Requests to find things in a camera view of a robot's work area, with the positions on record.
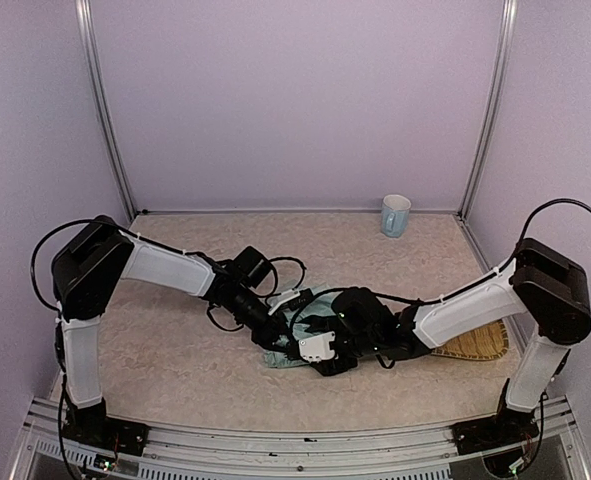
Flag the mint green black umbrella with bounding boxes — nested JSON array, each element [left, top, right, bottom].
[[263, 286, 343, 369]]

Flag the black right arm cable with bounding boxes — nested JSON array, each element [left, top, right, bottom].
[[504, 197, 591, 319]]

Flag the light blue ceramic mug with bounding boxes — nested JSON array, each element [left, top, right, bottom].
[[381, 194, 412, 238]]

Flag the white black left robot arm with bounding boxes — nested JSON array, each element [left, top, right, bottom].
[[51, 215, 286, 410]]

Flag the woven bamboo tray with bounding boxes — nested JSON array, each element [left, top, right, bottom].
[[432, 320, 510, 362]]

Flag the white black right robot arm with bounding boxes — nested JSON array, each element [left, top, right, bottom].
[[299, 238, 591, 413]]

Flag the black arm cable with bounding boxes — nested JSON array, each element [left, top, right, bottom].
[[504, 197, 591, 319], [29, 218, 96, 316]]

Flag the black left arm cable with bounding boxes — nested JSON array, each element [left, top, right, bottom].
[[29, 218, 96, 316]]

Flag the grey aluminium left post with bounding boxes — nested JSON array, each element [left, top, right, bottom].
[[75, 0, 138, 222]]

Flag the grey aluminium frame post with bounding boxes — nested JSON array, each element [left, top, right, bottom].
[[458, 0, 519, 222]]

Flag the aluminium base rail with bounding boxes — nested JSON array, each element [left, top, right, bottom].
[[9, 394, 591, 480]]

